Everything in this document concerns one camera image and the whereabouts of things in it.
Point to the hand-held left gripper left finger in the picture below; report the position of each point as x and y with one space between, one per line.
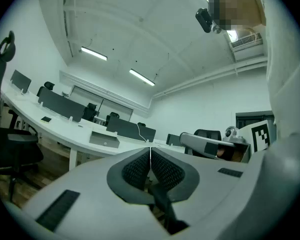
90 199

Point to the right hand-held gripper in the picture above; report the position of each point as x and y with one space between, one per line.
260 136

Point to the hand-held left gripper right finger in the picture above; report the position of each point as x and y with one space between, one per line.
210 184

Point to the grey drawer box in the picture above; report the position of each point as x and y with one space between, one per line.
100 142

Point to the grey desk divider panel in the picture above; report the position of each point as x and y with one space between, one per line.
20 81
126 129
61 105
173 140

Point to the dark door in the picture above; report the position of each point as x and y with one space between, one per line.
247 120

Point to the white ceiling pipe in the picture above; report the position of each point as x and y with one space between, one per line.
215 77

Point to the smartphone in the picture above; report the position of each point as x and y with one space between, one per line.
46 119

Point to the white air conditioner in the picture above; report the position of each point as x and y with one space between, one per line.
247 47

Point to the black headrest office chair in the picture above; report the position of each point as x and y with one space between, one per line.
48 85

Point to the person's light grey shirt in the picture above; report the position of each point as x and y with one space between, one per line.
287 59

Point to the person's head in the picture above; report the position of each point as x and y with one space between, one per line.
237 6

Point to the black head camera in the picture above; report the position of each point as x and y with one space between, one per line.
204 20

